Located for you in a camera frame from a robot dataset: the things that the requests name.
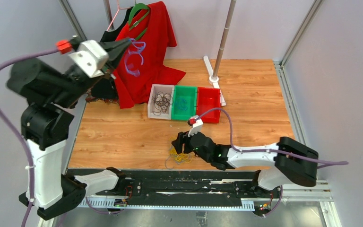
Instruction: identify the yellow cable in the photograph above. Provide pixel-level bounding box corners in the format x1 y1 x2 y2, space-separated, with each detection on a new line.
168 145 194 165

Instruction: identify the brown cable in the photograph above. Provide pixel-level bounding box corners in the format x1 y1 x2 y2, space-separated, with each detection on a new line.
151 91 174 116

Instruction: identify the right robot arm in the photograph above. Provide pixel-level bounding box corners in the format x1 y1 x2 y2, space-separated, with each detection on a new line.
172 132 319 197

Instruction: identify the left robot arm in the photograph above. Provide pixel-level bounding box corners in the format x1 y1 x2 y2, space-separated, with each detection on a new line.
7 38 132 220

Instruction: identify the red t-shirt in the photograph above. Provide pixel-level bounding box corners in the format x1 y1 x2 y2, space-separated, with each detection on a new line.
113 1 186 109

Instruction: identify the green storage bin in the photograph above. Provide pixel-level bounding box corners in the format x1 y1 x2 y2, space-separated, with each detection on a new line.
171 86 198 121

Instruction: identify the white storage bin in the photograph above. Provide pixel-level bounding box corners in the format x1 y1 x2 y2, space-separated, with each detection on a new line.
147 84 174 120

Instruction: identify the pink clothes hanger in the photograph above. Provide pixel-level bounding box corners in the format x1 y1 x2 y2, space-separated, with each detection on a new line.
104 0 133 31

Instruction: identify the black garment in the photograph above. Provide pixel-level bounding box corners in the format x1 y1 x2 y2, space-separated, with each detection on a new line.
90 8 132 100

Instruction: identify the red storage bin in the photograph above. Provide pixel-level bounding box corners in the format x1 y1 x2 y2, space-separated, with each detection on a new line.
196 87 221 123

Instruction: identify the green clothes hanger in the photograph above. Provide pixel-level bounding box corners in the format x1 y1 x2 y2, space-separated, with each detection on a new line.
127 2 151 41

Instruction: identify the white rack base foot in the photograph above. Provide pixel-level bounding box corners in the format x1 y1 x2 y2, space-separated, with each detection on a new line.
203 55 221 89

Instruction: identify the beige rack pole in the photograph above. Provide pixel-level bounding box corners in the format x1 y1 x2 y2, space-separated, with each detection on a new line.
212 0 237 79

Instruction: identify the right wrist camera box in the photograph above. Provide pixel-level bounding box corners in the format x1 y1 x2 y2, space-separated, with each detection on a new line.
188 119 204 137

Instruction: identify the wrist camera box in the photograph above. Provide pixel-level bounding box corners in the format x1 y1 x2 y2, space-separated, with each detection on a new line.
68 40 109 78
188 119 204 137

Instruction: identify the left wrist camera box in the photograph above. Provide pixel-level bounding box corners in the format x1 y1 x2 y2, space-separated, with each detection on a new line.
68 40 109 78

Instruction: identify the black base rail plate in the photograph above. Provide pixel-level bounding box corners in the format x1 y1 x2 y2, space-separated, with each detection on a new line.
98 170 280 207

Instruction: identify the patterned cloth at wall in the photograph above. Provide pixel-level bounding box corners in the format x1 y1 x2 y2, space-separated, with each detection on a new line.
85 91 118 104

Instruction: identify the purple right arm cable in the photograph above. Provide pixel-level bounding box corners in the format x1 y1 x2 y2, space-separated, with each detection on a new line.
197 107 349 166

